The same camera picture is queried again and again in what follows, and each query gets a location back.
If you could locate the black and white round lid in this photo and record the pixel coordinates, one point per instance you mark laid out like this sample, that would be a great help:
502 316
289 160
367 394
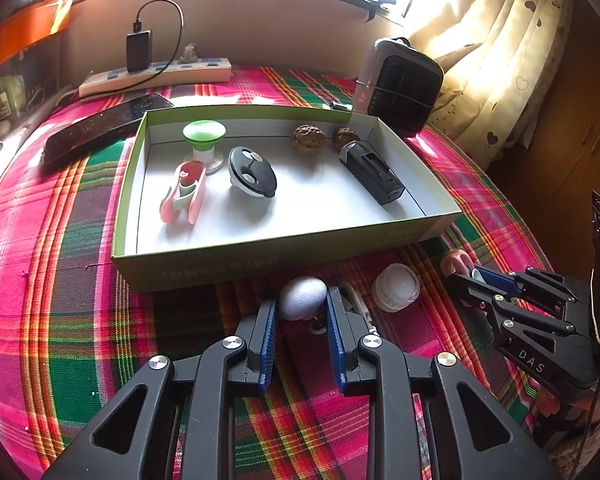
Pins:
260 175

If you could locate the brown wooden cabinet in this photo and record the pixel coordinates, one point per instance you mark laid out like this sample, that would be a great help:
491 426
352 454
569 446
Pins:
580 135

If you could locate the cream heart print curtain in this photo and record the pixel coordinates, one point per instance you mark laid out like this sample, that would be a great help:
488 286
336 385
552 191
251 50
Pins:
505 60

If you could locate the brown walnut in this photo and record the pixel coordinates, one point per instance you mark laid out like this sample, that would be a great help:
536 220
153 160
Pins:
308 138
345 138

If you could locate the black charger adapter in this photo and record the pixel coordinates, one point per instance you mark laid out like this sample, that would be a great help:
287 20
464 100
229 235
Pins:
138 52

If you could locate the black smartphone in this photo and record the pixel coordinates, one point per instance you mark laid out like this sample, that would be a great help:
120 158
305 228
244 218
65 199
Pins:
95 127

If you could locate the white egg-shaped object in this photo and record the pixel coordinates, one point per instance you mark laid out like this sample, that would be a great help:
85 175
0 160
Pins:
302 297

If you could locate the green and white cardboard box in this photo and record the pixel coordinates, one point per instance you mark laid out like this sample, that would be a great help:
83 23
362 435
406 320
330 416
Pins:
280 205

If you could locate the clear storage box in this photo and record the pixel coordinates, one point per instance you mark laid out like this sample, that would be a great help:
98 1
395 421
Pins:
10 100

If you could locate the green and white spool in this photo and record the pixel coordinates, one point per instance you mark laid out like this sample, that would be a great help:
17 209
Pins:
202 132

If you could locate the plaid blanket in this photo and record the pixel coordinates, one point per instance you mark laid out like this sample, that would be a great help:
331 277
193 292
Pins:
55 260

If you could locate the white round cap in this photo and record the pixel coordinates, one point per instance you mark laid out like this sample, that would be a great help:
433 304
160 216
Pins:
395 287

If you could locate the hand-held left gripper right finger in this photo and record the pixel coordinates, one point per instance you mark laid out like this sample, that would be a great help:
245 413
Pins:
336 340

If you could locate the black bike light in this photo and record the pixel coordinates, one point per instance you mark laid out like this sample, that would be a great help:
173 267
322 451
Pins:
370 170

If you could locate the small pink object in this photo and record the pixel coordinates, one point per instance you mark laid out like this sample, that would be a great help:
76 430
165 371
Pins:
457 260

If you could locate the small black and white heater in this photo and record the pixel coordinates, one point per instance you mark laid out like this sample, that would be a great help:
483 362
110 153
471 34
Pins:
405 90

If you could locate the pink and mint holder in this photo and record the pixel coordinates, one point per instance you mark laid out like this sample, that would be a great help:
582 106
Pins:
167 206

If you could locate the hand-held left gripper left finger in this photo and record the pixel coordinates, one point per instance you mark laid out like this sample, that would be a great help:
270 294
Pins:
267 340

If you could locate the orange box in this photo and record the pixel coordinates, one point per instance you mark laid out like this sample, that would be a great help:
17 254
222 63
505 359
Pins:
25 30

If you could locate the white power strip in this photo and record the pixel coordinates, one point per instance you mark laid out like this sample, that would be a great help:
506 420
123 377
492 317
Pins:
190 73

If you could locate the white plug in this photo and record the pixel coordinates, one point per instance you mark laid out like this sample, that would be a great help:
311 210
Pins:
189 54

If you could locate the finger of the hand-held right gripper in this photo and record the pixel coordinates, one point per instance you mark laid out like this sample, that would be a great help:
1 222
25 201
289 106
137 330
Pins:
502 281
480 296

